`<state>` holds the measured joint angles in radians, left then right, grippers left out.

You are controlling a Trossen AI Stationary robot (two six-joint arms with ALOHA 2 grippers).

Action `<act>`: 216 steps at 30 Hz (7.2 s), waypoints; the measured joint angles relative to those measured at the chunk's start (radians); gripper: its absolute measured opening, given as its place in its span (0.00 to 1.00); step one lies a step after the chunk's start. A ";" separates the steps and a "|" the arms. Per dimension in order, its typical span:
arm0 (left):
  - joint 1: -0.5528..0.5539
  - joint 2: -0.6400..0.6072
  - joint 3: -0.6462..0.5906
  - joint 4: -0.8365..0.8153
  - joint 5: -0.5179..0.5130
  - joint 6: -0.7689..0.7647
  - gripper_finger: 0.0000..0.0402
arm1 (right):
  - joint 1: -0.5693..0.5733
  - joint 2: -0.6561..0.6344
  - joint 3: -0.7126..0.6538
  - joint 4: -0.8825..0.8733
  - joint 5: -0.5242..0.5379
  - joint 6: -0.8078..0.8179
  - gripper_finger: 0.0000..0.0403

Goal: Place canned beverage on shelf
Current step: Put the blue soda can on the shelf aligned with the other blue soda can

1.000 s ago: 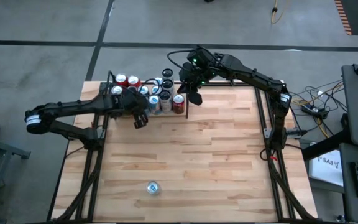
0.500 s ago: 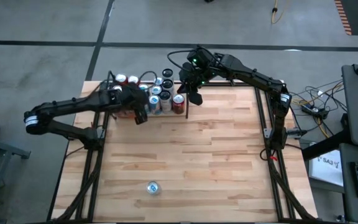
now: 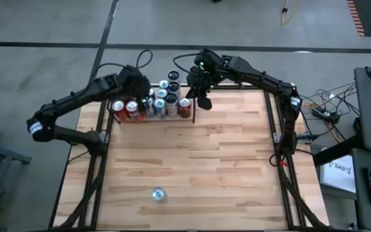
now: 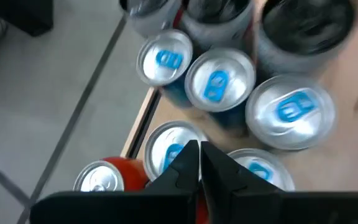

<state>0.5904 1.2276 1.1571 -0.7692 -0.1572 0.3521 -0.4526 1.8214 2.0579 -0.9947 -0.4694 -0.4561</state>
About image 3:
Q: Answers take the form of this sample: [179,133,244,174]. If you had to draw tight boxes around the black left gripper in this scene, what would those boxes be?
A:
[117,65,151,109]

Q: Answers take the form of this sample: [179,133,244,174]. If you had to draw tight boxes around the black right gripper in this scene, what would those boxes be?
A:
[185,50,230,111]

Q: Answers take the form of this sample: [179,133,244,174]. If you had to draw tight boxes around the red soda can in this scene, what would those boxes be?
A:
[178,97,193,119]

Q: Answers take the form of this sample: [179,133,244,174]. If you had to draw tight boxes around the white Celsius can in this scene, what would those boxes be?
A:
[167,81,182,96]
[167,70,180,84]
[165,93,179,119]

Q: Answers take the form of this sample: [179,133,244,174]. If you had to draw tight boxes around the red Fanta strawberry can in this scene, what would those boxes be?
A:
[126,100,144,122]

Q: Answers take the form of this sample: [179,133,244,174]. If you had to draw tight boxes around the red Coca-Cola Star Wars can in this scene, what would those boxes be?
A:
[111,99,127,122]

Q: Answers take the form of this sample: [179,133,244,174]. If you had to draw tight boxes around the black power strip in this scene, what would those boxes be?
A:
[312,108,341,123]

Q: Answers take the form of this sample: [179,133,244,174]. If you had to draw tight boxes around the grey metal side table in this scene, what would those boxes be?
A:
[0,138,33,232]

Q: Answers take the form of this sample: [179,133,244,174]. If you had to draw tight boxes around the black desk beam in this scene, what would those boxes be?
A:
[312,133,366,167]

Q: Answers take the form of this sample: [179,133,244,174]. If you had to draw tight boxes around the white paper sign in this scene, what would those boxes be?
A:
[319,155,357,194]

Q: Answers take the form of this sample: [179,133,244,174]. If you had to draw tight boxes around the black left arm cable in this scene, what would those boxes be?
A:
[91,49,154,81]

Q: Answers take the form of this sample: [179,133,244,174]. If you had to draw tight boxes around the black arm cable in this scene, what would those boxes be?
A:
[173,53,202,77]
[91,49,154,81]

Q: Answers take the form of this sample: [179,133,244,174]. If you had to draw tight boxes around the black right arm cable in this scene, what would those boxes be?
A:
[173,53,202,77]

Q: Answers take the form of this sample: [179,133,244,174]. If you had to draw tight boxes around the yellow floor cable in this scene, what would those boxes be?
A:
[280,0,302,26]

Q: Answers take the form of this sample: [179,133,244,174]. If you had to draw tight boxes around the black cable bundle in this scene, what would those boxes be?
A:
[56,151,108,231]
[277,167,330,230]

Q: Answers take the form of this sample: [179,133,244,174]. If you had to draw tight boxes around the tangled floor cables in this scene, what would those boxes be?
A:
[298,82,360,144]

